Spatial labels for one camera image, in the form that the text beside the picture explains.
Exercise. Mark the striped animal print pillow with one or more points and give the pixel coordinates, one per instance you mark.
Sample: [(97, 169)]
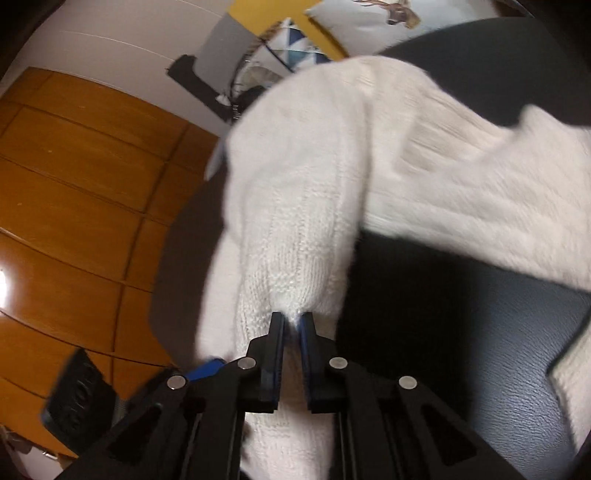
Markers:
[(254, 76)]

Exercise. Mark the white knitted sweater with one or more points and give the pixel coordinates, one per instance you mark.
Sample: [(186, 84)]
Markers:
[(323, 184)]

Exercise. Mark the grey yellow blue sofa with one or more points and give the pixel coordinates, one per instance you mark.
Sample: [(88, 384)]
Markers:
[(221, 46)]

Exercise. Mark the deer print pillow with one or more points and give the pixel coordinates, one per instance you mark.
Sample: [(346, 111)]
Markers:
[(351, 27)]

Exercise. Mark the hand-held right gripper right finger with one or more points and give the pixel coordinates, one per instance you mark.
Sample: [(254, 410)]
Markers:
[(307, 355)]

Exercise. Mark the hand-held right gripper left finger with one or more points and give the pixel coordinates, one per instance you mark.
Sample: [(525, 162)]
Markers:
[(277, 350)]

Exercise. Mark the triangle pattern pillow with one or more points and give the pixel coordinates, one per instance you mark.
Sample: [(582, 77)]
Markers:
[(295, 46)]

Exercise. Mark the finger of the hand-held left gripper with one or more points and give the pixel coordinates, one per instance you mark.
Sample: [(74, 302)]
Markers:
[(207, 368)]

